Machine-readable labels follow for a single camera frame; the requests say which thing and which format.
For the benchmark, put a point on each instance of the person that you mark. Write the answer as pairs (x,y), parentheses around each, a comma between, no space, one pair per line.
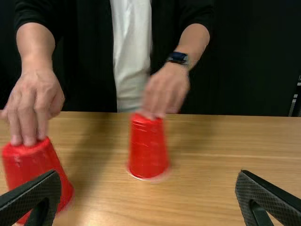
(131,47)

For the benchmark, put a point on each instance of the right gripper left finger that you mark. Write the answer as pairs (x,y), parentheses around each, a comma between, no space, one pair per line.
(44,186)

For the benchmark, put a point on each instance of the red cup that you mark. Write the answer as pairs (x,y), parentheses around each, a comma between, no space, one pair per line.
(28,164)
(148,150)

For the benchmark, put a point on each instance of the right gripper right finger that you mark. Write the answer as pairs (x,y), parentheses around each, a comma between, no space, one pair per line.
(254,190)

